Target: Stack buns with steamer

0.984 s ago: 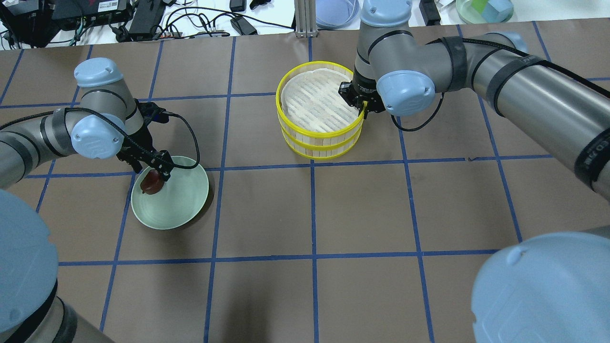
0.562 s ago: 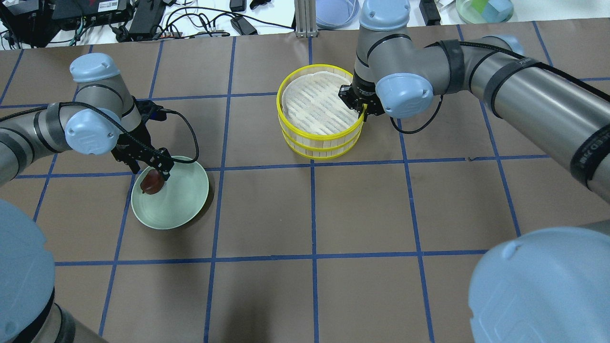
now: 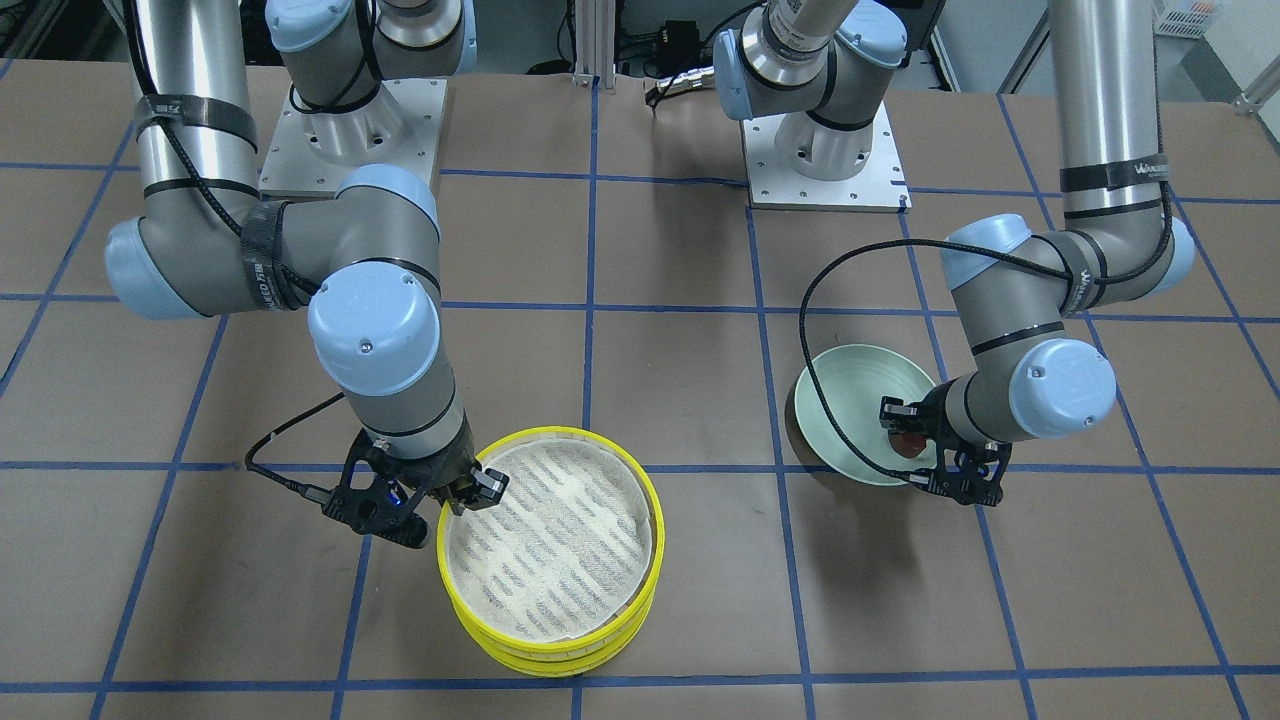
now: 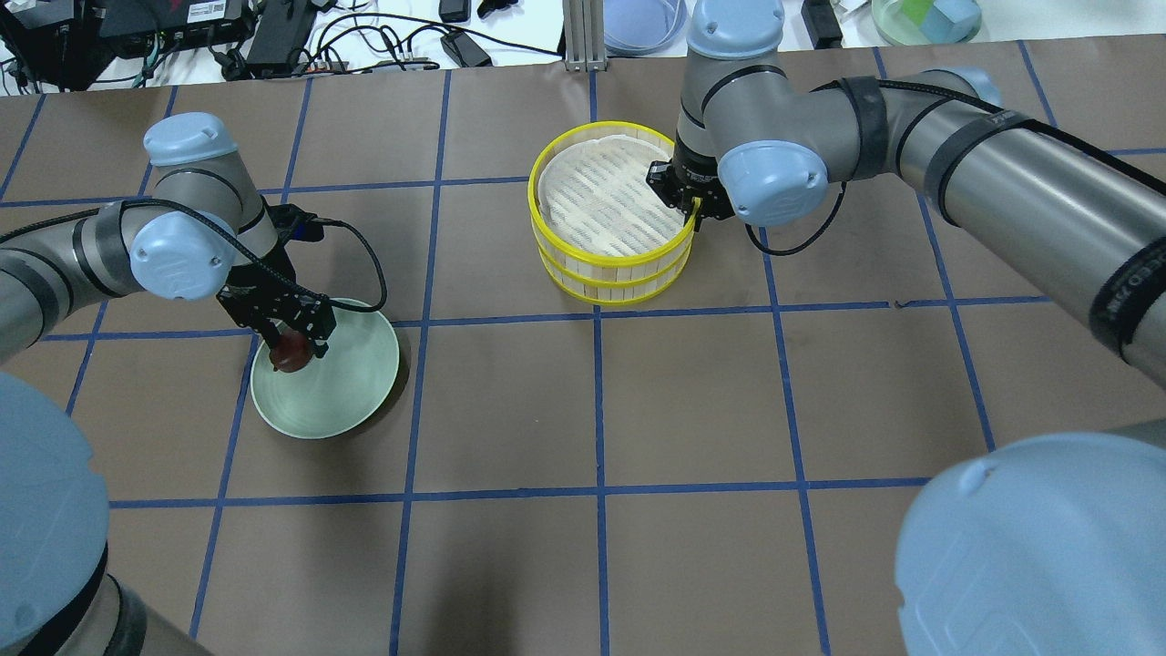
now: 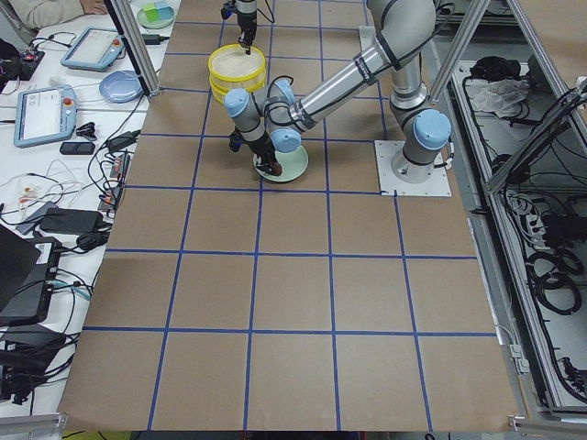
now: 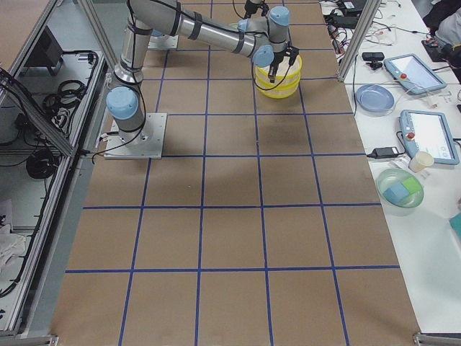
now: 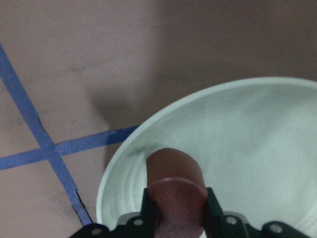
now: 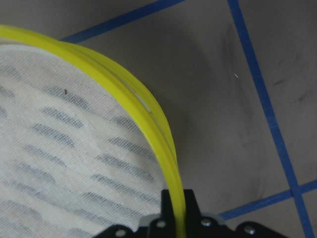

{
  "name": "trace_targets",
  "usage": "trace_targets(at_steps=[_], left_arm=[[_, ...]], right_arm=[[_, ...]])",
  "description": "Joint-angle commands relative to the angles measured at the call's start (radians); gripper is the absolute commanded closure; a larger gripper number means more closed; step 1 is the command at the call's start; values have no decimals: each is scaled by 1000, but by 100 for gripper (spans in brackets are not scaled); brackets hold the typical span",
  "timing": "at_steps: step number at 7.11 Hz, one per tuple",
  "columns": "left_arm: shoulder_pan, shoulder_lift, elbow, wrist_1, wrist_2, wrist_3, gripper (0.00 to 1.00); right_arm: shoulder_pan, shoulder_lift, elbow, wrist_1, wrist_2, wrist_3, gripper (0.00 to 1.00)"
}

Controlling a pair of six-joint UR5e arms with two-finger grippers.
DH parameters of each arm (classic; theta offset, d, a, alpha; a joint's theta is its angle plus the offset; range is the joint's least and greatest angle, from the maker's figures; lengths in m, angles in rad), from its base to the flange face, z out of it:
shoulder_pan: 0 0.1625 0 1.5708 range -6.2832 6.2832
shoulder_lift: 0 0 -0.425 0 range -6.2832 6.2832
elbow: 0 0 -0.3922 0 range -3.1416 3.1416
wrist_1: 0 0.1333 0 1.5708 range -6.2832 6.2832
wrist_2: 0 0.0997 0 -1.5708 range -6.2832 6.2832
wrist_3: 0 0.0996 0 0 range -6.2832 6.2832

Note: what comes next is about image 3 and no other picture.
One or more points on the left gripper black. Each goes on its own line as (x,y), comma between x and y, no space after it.
(927,418)

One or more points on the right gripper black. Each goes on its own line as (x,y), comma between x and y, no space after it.
(449,473)

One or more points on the yellow rim bamboo steamer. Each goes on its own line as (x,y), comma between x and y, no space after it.
(559,659)

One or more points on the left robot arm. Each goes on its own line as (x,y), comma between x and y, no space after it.
(823,68)

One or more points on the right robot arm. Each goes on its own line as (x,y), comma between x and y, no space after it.
(362,261)

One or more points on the light green plate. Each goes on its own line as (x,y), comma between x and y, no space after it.
(854,378)

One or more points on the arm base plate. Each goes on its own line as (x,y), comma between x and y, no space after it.
(310,154)
(795,164)

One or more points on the aluminium frame post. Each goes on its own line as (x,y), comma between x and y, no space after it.
(594,43)

